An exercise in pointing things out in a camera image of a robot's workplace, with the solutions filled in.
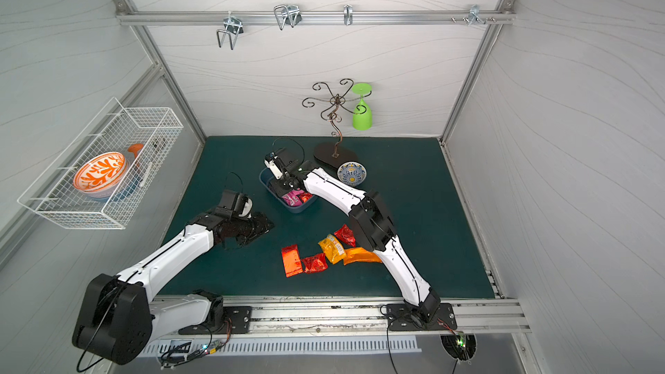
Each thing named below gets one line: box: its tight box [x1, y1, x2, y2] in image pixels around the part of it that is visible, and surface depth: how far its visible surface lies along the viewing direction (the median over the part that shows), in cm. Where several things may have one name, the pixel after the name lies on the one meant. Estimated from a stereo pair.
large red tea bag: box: [280, 244, 304, 278], surface depth 86 cm
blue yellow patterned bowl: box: [336, 161, 368, 187], surface depth 108 cm
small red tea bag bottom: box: [300, 252, 329, 275], surface depth 84 cm
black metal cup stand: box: [302, 78, 373, 168], surface depth 100 cm
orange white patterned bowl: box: [72, 151, 129, 199], surface depth 63 cm
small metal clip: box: [343, 3, 354, 26], surface depth 80 cm
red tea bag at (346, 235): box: [334, 223, 357, 248], surface depth 90 cm
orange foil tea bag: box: [342, 247, 383, 265], surface depth 86 cm
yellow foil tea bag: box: [318, 233, 348, 265], surface depth 86 cm
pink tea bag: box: [281, 187, 305, 207], surface depth 98 cm
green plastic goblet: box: [351, 82, 374, 131], surface depth 100 cm
